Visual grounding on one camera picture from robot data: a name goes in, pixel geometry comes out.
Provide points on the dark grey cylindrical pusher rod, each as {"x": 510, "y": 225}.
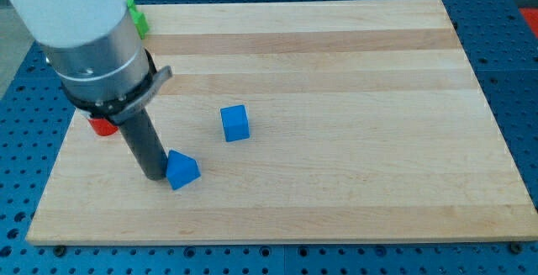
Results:
{"x": 145, "y": 144}

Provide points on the blue triangular prism block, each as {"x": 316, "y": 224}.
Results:
{"x": 181, "y": 170}

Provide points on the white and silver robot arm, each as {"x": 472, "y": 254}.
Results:
{"x": 104, "y": 68}

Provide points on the blue cube block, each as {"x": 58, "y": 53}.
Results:
{"x": 235, "y": 123}

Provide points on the red block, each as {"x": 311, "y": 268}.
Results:
{"x": 102, "y": 127}

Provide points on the green block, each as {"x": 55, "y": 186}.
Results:
{"x": 138, "y": 18}

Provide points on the light wooden board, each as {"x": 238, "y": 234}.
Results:
{"x": 367, "y": 125}

